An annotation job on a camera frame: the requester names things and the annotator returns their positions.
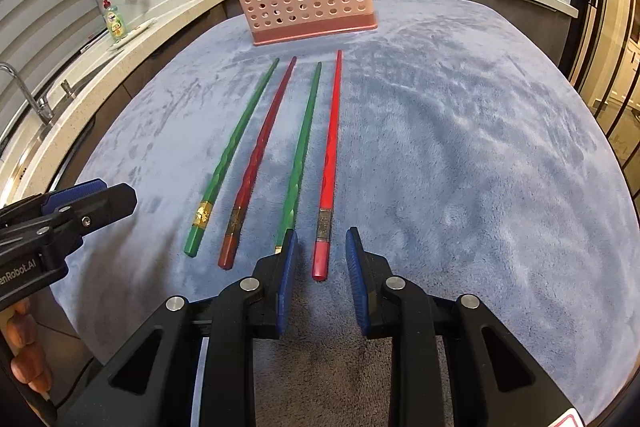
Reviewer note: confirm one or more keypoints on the blue fleece blanket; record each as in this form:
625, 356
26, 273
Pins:
450, 157

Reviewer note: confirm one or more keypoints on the sink soap dispenser knob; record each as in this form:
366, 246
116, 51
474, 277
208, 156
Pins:
65, 88

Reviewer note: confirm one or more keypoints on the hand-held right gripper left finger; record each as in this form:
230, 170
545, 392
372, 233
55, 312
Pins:
287, 272

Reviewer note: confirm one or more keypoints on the green dish soap bottle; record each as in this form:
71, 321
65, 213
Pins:
116, 22

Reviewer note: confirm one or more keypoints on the dark red chopstick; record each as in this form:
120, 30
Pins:
235, 222

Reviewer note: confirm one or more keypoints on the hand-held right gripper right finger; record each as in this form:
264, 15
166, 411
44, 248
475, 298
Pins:
357, 277

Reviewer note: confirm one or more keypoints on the green chopstick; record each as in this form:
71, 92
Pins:
300, 157
202, 214

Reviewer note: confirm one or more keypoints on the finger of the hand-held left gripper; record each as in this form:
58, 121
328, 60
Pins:
107, 204
75, 192

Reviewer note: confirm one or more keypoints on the chrome faucet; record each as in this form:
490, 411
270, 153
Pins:
35, 92

